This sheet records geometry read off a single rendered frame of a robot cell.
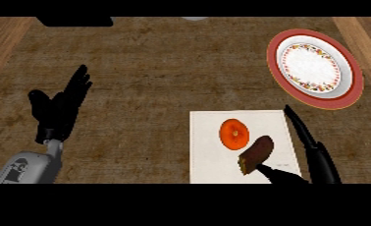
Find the white placemat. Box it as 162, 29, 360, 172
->
189, 109, 304, 185

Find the pale grey object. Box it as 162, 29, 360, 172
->
180, 16, 211, 22

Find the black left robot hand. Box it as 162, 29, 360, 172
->
27, 64, 95, 144

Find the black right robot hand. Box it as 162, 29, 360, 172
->
255, 104, 344, 185

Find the black appliance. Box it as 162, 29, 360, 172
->
36, 16, 115, 28

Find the red-rimmed floral plate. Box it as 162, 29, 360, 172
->
266, 28, 366, 111

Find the orange round squash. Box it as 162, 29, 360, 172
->
218, 118, 251, 151

